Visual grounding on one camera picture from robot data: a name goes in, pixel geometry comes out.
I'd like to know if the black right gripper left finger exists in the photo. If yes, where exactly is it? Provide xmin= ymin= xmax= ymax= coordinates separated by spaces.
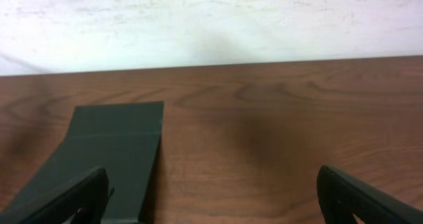
xmin=1 ymin=167 xmax=113 ymax=224

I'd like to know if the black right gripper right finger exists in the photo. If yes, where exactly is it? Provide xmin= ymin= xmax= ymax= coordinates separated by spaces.
xmin=317 ymin=165 xmax=422 ymax=224

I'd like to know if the dark green gift box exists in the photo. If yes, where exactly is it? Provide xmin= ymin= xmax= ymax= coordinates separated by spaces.
xmin=2 ymin=102 xmax=164 ymax=223

